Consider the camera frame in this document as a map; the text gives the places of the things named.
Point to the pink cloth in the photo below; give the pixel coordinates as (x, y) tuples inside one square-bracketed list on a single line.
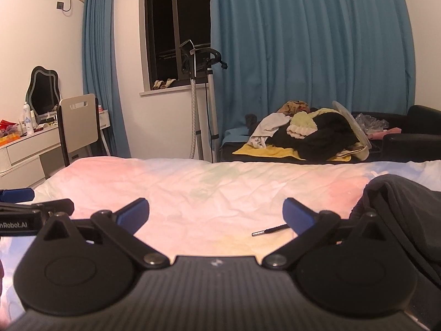
[(382, 133)]

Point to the wavy-edged vanity mirror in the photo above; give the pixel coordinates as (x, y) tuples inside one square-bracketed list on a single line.
[(43, 91)]

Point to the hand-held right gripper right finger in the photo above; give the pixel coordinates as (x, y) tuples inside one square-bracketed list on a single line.
[(298, 215)]

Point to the white cloth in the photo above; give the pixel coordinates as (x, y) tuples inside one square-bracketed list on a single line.
[(268, 126)]

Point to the pastel tie-dye bed blanket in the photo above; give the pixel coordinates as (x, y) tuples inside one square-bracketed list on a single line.
[(206, 193)]

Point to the white dresser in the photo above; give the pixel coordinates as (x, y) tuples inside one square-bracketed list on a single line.
[(24, 158)]

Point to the white spray bottle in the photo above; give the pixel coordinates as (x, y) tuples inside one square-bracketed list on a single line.
[(28, 120)]

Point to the clear plastic bag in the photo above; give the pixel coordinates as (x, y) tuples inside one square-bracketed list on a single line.
[(370, 122)]

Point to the brown cloth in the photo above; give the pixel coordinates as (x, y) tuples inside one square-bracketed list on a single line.
[(293, 107)]

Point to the orange box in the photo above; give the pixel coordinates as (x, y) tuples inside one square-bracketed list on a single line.
[(8, 139)]

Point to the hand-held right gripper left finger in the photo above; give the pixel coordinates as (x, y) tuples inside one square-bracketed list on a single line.
[(132, 213)]

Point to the yellow towel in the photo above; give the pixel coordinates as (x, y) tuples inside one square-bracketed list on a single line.
[(272, 151)]

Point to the teal cushion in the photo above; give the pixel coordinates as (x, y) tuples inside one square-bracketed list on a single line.
[(236, 134)]

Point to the beige backed chair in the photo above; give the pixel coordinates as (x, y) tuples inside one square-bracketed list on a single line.
[(79, 127)]

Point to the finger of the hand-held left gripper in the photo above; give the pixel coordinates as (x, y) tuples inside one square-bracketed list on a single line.
[(55, 207), (17, 194)]

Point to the dark grey garment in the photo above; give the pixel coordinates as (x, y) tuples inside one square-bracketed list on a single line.
[(399, 213)]

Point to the blue curtain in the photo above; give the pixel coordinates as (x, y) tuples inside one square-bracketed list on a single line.
[(310, 41), (101, 58)]

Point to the black garment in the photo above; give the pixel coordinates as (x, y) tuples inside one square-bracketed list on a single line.
[(324, 134)]

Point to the standing garment steamer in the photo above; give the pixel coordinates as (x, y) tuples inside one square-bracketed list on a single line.
[(211, 110)]

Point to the dark window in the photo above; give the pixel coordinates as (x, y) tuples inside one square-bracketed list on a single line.
[(162, 24)]

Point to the beige cloth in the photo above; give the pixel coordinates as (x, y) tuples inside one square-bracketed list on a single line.
[(163, 83)]

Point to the black sofa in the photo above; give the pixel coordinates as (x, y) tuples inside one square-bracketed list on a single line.
[(406, 144)]

